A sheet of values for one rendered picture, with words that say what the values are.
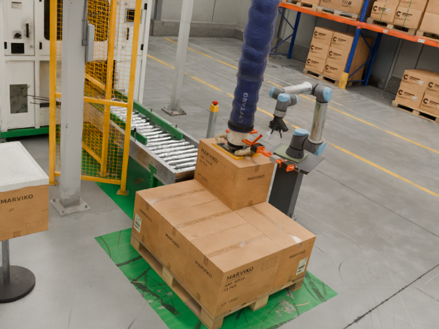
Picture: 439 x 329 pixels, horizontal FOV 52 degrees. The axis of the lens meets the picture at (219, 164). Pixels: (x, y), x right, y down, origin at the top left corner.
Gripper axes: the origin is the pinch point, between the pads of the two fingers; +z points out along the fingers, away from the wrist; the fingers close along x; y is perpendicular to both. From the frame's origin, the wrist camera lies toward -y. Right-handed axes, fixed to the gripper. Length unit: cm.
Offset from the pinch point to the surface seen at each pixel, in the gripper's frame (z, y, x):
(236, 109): -11.7, 39.7, 10.5
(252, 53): -60, 34, 11
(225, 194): 58, 23, 20
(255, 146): 12.4, 16.3, 3.1
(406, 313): 120, -116, -83
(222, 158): 30, 35, 20
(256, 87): -34.0, 31.1, 2.4
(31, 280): 122, 56, 169
